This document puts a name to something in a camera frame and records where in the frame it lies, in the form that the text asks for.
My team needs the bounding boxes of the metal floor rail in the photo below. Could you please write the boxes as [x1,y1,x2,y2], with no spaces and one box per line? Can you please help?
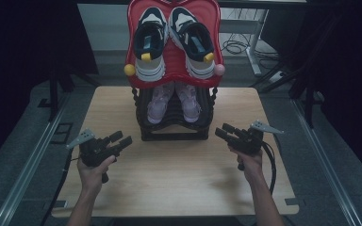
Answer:
[290,93,362,226]
[0,93,71,226]

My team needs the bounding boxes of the navy and white sneaker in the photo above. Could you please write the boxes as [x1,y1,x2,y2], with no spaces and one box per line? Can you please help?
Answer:
[133,7,170,83]
[168,7,217,80]

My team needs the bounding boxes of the purple sandal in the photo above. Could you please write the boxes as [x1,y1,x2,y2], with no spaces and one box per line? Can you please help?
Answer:
[174,82,202,124]
[146,82,175,125]

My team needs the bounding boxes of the red and black shoe rack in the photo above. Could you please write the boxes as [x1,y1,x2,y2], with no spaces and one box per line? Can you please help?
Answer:
[123,0,226,142]

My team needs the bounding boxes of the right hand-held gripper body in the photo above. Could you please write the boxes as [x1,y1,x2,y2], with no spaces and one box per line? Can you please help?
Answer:
[228,120,285,172]

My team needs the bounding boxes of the black floor cables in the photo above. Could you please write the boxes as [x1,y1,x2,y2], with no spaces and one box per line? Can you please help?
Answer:
[221,31,280,62]

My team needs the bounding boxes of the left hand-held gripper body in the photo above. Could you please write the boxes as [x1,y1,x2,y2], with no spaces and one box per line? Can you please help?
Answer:
[65,128,121,184]

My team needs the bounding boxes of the black tripod stand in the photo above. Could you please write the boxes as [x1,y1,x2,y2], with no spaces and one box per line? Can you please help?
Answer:
[249,57,328,129]

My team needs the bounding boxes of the dark curtain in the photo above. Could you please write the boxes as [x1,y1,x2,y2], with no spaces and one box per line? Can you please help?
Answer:
[0,0,99,173]
[260,0,362,189]

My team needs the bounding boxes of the white desk frame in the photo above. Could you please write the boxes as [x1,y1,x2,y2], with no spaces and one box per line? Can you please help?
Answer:
[219,8,270,77]

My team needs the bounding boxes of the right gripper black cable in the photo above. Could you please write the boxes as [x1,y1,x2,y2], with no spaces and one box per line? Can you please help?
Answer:
[251,141,278,226]

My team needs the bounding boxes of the person's right hand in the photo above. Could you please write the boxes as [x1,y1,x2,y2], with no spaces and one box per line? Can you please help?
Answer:
[229,146,264,186]

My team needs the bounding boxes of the person's left hand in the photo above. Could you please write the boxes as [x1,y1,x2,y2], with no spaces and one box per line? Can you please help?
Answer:
[76,154,117,196]

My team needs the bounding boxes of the white power strip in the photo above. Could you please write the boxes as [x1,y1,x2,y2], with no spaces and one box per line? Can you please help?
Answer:
[268,70,288,84]

